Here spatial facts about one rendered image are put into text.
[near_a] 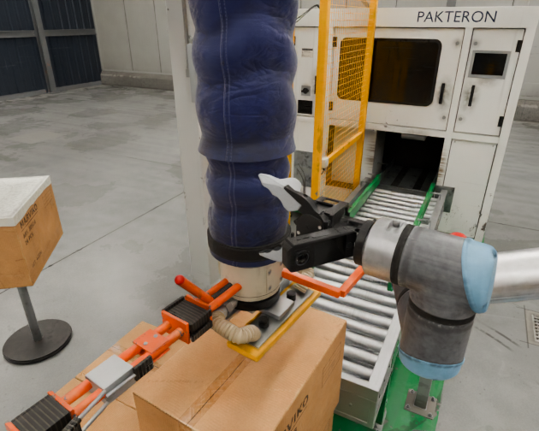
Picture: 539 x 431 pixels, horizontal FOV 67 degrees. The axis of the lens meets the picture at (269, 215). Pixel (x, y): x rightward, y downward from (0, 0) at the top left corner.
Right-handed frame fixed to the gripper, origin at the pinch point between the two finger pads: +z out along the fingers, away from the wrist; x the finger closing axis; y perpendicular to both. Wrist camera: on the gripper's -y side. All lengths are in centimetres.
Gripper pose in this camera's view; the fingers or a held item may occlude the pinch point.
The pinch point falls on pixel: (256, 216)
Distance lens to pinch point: 70.8
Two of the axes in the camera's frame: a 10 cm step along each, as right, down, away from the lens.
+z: -8.3, -2.4, 5.1
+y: 5.6, -3.5, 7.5
